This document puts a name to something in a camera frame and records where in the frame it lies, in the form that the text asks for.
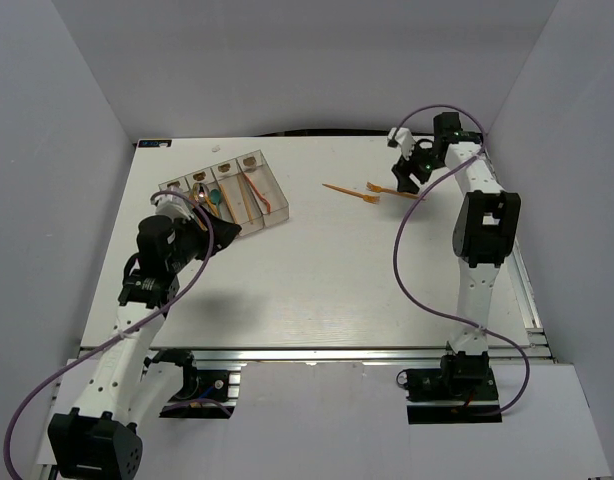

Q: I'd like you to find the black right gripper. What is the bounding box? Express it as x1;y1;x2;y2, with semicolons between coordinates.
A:
390;139;443;195

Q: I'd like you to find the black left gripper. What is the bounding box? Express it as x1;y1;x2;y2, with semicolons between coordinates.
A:
165;204;241;273

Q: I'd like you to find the orange plastic chopstick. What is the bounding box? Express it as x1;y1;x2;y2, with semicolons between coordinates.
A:
218;182;238;223
237;176;253;223

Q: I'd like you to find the orange plastic spoon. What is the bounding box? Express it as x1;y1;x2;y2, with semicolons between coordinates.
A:
202;193;220;218

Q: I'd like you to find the orange plastic fork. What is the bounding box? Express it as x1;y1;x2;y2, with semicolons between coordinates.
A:
322;183;380;204
366;182;419;199
243;173;272;214

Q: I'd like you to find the teal plastic spoon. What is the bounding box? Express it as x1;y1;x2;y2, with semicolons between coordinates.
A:
208;189;222;218

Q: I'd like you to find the silver metal spoon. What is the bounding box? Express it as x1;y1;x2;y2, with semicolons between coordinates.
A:
192;182;209;205

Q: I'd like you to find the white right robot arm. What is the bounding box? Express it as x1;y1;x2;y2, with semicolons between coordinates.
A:
388;111;521;357

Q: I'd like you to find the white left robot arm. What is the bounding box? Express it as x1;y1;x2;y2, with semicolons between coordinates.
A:
48;214;241;479

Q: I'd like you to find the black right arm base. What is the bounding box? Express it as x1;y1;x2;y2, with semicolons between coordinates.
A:
396;368;502;425

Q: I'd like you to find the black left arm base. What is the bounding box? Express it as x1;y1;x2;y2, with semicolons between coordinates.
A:
160;351;242;420

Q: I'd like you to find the clear four-compartment organizer tray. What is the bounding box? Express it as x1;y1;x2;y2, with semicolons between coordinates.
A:
159;150;289;237

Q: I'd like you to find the blue label sticker left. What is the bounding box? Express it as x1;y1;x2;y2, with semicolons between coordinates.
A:
137;139;172;148

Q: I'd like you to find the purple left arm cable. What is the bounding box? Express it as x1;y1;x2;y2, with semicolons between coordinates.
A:
3;192;236;480

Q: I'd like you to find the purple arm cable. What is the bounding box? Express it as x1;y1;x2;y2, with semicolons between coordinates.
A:
3;192;236;480
392;103;532;416

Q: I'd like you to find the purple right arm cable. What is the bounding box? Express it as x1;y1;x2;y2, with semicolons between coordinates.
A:
392;103;532;416

